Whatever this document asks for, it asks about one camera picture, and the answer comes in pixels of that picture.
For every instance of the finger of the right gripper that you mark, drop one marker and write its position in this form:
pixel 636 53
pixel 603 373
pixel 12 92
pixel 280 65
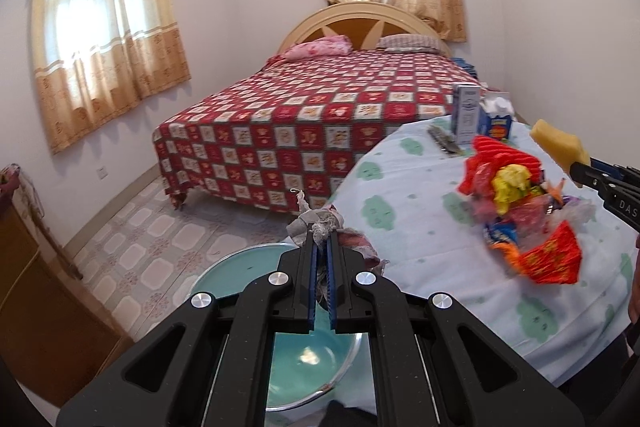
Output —
pixel 582 174
pixel 604 166

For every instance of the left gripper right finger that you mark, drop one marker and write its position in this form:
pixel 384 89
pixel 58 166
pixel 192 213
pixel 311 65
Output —
pixel 352 291

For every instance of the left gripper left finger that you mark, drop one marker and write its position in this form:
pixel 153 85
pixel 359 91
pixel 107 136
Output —
pixel 297 311

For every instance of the yellow sponge piece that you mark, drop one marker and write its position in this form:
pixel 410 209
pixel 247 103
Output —
pixel 564 148

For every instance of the grey rag trash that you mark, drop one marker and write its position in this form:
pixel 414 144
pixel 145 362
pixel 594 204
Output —
pixel 322 222

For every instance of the teal round trash basin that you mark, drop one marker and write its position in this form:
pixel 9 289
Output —
pixel 303 367

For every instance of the blue white Look carton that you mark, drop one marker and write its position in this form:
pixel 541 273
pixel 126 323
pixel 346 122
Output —
pixel 496 116

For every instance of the light blue cloud tablecloth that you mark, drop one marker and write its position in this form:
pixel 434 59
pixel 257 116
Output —
pixel 402 195

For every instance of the white grey tall carton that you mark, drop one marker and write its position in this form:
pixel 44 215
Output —
pixel 465 112

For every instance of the folded blue clothes stack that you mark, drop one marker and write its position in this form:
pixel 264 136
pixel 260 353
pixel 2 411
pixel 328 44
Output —
pixel 466 66

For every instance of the bed with red checkered cover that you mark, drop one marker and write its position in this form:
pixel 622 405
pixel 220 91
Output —
pixel 299 125

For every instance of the striped pillow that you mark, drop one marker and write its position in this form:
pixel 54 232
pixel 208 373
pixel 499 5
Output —
pixel 413 42

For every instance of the brown wooden cabinet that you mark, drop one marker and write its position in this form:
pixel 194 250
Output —
pixel 55 336

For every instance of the beige arched wooden headboard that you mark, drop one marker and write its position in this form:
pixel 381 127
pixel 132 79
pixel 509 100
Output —
pixel 364 23

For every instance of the pink pillow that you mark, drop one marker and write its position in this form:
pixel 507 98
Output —
pixel 337 45

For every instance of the left beige window curtain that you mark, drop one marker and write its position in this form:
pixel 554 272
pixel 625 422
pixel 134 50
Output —
pixel 95 60

